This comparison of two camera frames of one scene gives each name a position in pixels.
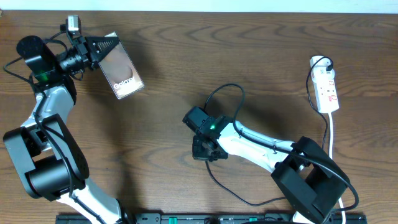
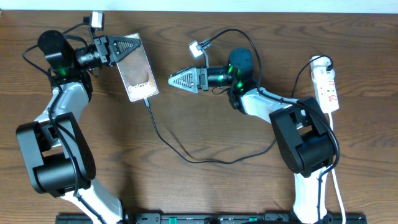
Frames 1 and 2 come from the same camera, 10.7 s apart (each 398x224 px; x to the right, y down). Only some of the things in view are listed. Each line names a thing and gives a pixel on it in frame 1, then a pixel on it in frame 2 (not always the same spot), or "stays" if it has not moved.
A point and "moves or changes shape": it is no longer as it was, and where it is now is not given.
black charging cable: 329,68 → 180,154
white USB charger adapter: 324,61 stays
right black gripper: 198,155 → 199,78
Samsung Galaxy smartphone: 120,70 moves or changes shape
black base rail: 75,218 stays
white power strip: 326,91 stays
